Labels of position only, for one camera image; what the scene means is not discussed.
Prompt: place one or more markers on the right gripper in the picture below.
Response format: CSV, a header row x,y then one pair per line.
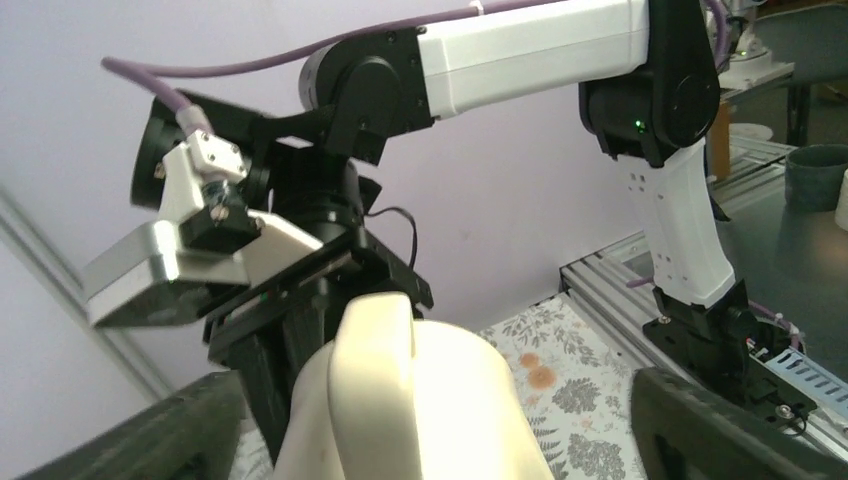
x,y
268,332

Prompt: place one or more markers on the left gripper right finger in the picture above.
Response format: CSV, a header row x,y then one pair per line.
x,y
683,431

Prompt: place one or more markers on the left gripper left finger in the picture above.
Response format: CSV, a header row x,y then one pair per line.
x,y
192,434

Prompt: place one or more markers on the beige mug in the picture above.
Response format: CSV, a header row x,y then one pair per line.
x,y
393,397

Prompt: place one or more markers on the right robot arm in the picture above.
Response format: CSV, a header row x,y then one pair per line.
x,y
646,70

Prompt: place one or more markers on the floral tablecloth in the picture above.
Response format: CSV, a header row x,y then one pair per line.
x,y
574,391

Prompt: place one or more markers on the dark cup in background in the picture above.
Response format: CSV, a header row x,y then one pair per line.
x,y
814,177

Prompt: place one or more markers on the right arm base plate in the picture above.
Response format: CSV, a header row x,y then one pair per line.
x,y
725,347

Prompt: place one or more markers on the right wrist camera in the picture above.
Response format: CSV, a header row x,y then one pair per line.
x,y
204,244

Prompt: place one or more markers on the slotted cable duct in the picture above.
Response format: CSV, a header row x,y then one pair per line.
x,y
812,379

